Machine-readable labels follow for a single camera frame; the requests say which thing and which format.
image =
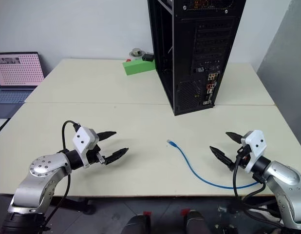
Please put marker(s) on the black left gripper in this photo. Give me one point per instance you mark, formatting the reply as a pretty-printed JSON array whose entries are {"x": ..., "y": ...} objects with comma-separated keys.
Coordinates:
[{"x": 94, "y": 156}]

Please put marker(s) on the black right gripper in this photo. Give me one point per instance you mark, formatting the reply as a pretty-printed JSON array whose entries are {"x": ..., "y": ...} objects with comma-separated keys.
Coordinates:
[{"x": 243, "y": 158}]

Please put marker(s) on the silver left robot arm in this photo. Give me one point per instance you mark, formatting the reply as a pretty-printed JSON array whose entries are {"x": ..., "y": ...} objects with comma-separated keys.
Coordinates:
[{"x": 43, "y": 175}]

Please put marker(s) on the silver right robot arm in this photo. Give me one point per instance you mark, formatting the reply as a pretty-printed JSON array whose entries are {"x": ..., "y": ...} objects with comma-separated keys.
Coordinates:
[{"x": 284, "y": 178}]

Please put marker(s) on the black table leg base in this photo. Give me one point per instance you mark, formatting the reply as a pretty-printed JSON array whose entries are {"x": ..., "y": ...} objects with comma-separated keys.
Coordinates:
[{"x": 77, "y": 204}]

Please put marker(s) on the green rectangular box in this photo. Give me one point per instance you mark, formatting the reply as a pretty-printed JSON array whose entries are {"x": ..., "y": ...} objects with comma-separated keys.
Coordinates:
[{"x": 138, "y": 67}]

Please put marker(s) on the dark rounded shape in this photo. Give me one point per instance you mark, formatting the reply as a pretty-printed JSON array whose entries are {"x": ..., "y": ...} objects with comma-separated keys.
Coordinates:
[
  {"x": 137, "y": 224},
  {"x": 195, "y": 223}
]

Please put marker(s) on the black computer tower case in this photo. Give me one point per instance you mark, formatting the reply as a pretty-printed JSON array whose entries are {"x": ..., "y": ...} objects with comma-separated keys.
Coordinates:
[{"x": 196, "y": 61}]

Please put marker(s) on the grey partition panel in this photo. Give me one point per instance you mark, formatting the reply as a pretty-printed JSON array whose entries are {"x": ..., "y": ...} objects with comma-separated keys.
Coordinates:
[{"x": 284, "y": 73}]

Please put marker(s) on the small black adapter box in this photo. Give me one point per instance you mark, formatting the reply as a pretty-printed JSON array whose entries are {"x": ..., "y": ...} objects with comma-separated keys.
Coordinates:
[{"x": 148, "y": 57}]

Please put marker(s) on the grey round tape roll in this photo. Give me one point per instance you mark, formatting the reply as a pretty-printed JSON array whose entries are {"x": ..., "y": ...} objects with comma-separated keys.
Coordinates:
[{"x": 137, "y": 53}]

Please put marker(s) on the open grey laptop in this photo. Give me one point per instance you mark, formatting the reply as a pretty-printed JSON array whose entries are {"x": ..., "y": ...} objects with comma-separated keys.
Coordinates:
[{"x": 17, "y": 73}]

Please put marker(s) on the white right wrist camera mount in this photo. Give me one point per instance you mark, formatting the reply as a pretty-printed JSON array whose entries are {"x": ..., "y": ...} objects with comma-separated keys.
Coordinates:
[{"x": 256, "y": 143}]

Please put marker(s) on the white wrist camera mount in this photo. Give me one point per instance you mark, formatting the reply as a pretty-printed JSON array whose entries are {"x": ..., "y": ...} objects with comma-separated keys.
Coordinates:
[
  {"x": 256, "y": 143},
  {"x": 82, "y": 140}
]

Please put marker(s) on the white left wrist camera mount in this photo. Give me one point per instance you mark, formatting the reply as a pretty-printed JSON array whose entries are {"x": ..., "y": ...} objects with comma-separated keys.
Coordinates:
[{"x": 82, "y": 140}]

